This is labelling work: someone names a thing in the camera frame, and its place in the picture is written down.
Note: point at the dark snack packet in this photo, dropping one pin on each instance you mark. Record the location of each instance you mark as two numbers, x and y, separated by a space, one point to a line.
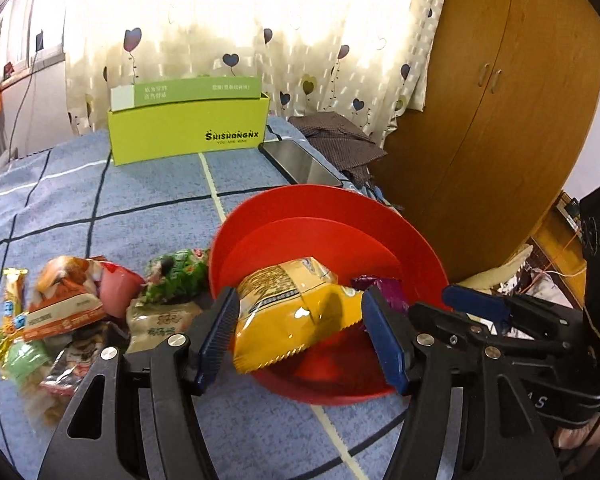
75 360

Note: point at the cream cloth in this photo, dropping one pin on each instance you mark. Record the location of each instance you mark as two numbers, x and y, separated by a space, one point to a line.
495 270

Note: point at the blue cloth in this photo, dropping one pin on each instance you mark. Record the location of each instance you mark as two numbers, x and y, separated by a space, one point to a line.
380 197

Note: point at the light green snack packet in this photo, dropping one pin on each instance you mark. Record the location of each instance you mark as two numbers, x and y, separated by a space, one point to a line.
25 360

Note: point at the lime green cardboard box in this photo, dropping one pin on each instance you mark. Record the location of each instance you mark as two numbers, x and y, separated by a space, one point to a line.
180 130

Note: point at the orange snack packet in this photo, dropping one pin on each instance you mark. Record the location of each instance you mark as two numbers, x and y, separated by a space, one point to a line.
65 305

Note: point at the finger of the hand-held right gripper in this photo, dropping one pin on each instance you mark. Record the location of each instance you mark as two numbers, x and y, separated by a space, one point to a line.
440 317
475 302

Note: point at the blue checked blanket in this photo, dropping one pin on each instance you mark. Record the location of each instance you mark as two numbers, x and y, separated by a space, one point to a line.
130 195

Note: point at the beige snack packet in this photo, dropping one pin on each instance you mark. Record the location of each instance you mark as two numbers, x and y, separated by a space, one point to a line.
155 325

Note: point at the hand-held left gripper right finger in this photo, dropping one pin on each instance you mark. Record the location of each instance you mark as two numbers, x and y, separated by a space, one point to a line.
385 345

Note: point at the wooden wardrobe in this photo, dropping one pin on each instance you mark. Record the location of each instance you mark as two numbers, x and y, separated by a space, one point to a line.
480 160

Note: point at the purple snack packet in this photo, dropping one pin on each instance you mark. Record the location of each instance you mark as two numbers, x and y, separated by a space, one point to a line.
387 292

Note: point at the red plastic basin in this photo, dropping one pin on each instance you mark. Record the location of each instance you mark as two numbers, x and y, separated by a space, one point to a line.
305 240

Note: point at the heart print curtain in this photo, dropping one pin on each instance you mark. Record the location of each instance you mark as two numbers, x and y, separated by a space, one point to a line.
280 20

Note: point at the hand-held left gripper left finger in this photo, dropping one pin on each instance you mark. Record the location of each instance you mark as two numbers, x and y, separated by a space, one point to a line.
215 340

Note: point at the dark checked cloth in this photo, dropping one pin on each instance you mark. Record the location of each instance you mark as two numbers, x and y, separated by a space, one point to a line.
340 135

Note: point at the black smartphone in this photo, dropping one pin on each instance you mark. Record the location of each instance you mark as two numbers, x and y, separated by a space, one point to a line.
300 160

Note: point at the yellow snack packet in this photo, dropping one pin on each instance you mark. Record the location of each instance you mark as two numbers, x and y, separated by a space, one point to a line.
290 320

